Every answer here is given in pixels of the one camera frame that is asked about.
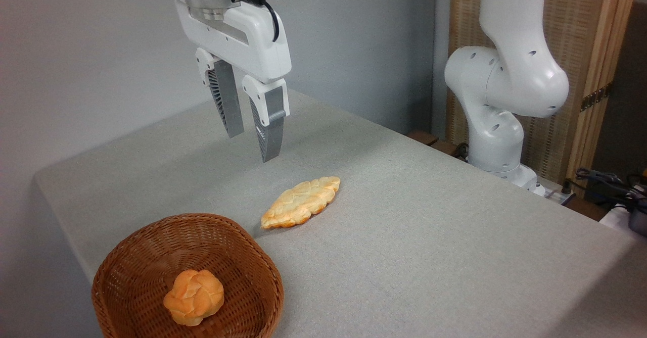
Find wooden rattan folding screen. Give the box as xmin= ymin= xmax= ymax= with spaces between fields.
xmin=447 ymin=0 xmax=640 ymax=197

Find brown woven wicker basket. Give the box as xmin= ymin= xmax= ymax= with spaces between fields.
xmin=91 ymin=213 xmax=285 ymax=338

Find flat leaf-shaped bread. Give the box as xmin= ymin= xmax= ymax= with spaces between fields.
xmin=260 ymin=176 xmax=341 ymax=229

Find bundle of grey cables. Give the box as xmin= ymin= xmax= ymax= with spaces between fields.
xmin=574 ymin=167 xmax=647 ymax=203

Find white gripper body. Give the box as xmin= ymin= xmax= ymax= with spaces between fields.
xmin=174 ymin=0 xmax=293 ymax=84

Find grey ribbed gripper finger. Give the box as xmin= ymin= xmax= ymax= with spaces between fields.
xmin=242 ymin=74 xmax=291 ymax=163
xmin=195 ymin=47 xmax=245 ymax=138

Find metal screen hinge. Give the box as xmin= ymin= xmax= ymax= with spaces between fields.
xmin=580 ymin=82 xmax=614 ymax=112

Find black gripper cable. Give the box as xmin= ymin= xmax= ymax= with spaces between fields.
xmin=235 ymin=0 xmax=281 ymax=43

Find grey tablecloth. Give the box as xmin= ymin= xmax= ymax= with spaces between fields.
xmin=32 ymin=89 xmax=647 ymax=338

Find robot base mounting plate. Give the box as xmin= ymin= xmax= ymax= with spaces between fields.
xmin=533 ymin=175 xmax=577 ymax=206

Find white vertical pipe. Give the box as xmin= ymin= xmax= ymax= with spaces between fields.
xmin=432 ymin=0 xmax=451 ymax=139

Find round knotted bread roll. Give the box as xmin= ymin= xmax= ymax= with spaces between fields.
xmin=163 ymin=269 xmax=225 ymax=327

